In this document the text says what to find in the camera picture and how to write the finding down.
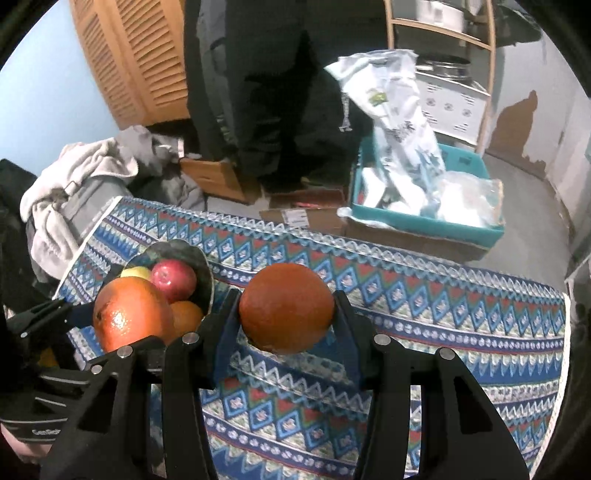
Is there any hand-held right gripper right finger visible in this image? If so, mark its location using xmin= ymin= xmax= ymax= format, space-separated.
xmin=331 ymin=290 xmax=532 ymax=480

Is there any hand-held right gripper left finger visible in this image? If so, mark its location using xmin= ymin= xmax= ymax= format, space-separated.
xmin=39 ymin=288 xmax=243 ymax=480

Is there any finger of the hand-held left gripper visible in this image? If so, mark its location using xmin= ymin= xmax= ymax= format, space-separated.
xmin=7 ymin=298 xmax=95 ymax=340
xmin=90 ymin=336 xmax=167 ymax=377

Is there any large orange grapefruit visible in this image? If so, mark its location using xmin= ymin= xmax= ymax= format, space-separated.
xmin=92 ymin=277 xmax=176 ymax=354

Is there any orange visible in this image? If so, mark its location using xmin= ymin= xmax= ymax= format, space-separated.
xmin=168 ymin=300 xmax=205 ymax=344
xmin=238 ymin=263 xmax=335 ymax=355

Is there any red apple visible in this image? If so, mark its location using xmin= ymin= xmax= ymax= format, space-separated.
xmin=150 ymin=259 xmax=198 ymax=304

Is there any person's left hand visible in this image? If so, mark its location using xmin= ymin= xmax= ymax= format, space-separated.
xmin=0 ymin=422 xmax=49 ymax=464

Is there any blue patterned tablecloth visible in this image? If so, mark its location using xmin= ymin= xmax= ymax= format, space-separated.
xmin=53 ymin=196 xmax=571 ymax=480

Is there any grey hooded sweatshirt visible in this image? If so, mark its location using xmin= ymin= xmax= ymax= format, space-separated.
xmin=21 ymin=124 xmax=206 ymax=282

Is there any teal storage box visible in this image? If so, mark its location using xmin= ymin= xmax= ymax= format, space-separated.
xmin=348 ymin=136 xmax=505 ymax=247

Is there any open cardboard box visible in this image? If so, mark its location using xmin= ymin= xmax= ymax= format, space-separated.
xmin=259 ymin=187 xmax=352 ymax=236

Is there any wooden drawer box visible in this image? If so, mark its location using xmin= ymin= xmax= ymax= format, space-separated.
xmin=180 ymin=157 xmax=259 ymax=204

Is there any clear plastic bag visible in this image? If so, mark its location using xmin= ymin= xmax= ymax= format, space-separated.
xmin=436 ymin=171 xmax=504 ymax=227

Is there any white printed plastic bag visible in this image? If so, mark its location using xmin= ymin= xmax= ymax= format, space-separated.
xmin=325 ymin=48 xmax=446 ymax=215

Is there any wooden louvre cabinet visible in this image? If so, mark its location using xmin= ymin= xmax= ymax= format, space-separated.
xmin=69 ymin=0 xmax=195 ymax=130

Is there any dark hanging clothing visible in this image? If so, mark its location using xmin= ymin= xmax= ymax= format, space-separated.
xmin=185 ymin=0 xmax=389 ymax=185

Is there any white patterned box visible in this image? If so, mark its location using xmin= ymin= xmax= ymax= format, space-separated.
xmin=416 ymin=69 xmax=490 ymax=141

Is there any steel pot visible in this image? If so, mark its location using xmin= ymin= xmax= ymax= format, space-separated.
xmin=418 ymin=53 xmax=472 ymax=84

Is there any wooden shelf rack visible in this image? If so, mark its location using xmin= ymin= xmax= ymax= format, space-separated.
xmin=385 ymin=0 xmax=497 ymax=153

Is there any white pot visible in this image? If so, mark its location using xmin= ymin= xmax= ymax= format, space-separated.
xmin=416 ymin=0 xmax=467 ymax=33

